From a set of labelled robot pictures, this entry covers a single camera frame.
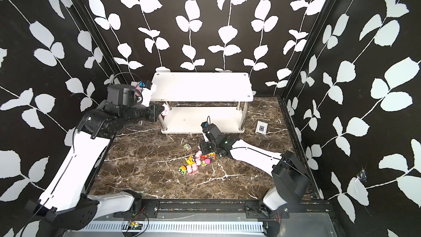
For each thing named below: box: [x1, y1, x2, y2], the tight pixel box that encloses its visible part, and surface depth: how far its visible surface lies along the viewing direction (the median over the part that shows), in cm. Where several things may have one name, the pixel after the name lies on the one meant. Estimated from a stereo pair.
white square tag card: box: [254, 120, 269, 136], surface depth 103 cm
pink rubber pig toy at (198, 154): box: [194, 150, 203, 160], surface depth 91 cm
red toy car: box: [200, 151, 217, 161], surface depth 90 cm
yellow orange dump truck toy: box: [185, 155, 196, 168], surface depth 89 cm
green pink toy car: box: [201, 158, 212, 167], surface depth 88 cm
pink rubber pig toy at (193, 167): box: [186, 159, 202, 175], surface depth 87 cm
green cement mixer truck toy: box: [178, 165, 187, 177], surface depth 85 cm
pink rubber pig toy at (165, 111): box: [161, 103, 170, 117], surface depth 67 cm
